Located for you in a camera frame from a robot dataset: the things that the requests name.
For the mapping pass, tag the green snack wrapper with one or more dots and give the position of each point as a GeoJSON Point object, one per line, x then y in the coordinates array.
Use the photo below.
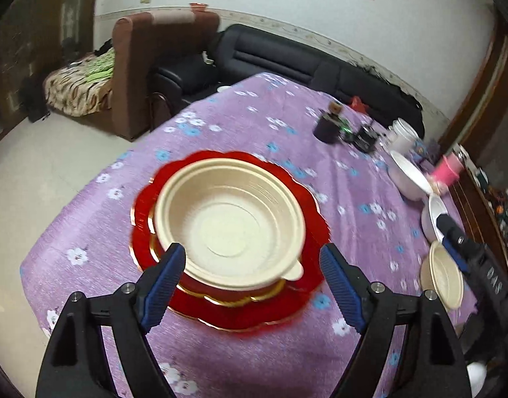
{"type": "Point", "coordinates": [347, 134]}

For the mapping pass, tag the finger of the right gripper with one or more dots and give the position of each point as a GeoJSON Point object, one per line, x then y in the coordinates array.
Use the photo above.
{"type": "Point", "coordinates": [455, 241]}

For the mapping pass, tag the black pot with cork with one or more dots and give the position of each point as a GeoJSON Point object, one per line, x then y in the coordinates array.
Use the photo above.
{"type": "Point", "coordinates": [329, 123]}

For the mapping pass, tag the wooden cabinet door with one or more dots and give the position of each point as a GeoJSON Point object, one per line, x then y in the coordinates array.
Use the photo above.
{"type": "Point", "coordinates": [37, 37]}

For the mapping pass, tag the white plastic jar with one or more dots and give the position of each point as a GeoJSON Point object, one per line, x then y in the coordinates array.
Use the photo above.
{"type": "Point", "coordinates": [401, 137]}

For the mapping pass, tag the cream plastic bowl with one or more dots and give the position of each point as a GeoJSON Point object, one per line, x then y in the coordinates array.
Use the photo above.
{"type": "Point", "coordinates": [241, 227]}
{"type": "Point", "coordinates": [440, 273]}

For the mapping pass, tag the patterned blanket bed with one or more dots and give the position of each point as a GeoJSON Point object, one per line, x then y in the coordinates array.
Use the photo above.
{"type": "Point", "coordinates": [83, 87]}

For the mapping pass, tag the large white foam bowl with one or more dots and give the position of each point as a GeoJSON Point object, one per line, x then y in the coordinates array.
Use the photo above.
{"type": "Point", "coordinates": [408, 179]}

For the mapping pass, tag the wooden sideboard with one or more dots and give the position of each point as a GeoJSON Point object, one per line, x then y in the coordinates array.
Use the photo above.
{"type": "Point", "coordinates": [474, 208]}

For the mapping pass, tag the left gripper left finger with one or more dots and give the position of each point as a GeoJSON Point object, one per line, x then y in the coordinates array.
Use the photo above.
{"type": "Point", "coordinates": [75, 362]}

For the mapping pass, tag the black round tin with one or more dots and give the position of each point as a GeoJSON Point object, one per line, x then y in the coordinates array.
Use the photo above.
{"type": "Point", "coordinates": [365, 139]}

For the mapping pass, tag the red scalloped plate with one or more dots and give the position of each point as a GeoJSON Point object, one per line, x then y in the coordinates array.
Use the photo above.
{"type": "Point", "coordinates": [285, 305]}

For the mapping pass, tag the brown armchair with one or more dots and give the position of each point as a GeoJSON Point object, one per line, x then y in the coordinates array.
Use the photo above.
{"type": "Point", "coordinates": [139, 41]}

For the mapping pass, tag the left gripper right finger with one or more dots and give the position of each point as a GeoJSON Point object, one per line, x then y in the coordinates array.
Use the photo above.
{"type": "Point", "coordinates": [431, 362]}

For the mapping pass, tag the small white foam bowl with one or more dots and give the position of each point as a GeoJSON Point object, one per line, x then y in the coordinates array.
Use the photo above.
{"type": "Point", "coordinates": [434, 207]}

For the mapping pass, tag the pink sleeved thermos bottle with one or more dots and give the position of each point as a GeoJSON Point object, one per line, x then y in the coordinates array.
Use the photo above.
{"type": "Point", "coordinates": [446, 173]}

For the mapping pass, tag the black leather sofa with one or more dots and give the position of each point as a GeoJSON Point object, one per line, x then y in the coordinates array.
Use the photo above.
{"type": "Point", "coordinates": [241, 51]}

